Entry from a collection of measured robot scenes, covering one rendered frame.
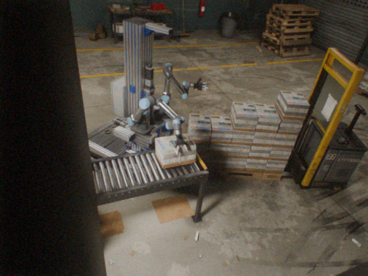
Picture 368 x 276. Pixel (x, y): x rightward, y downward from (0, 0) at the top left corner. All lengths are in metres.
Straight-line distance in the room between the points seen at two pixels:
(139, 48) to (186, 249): 2.33
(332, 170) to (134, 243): 2.83
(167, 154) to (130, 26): 1.47
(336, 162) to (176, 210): 2.27
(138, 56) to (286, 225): 2.76
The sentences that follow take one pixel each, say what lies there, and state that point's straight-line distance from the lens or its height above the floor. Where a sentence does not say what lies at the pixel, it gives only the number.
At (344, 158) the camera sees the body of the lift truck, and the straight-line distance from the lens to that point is 4.39.
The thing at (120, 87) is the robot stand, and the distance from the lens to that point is 3.73.
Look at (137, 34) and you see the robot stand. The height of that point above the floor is 1.92.
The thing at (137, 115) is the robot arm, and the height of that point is 1.12.
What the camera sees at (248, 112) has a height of 1.07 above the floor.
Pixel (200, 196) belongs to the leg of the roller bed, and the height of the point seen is 0.44.
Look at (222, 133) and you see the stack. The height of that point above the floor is 0.77.
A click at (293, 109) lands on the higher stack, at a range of 3.81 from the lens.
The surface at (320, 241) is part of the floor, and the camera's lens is 4.02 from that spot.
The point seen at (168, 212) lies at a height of 0.00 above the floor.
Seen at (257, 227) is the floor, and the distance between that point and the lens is 3.80.
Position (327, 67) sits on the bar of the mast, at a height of 1.64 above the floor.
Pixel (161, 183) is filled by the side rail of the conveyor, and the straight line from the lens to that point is 2.92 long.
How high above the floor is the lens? 2.88
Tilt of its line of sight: 36 degrees down
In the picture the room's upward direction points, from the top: 7 degrees clockwise
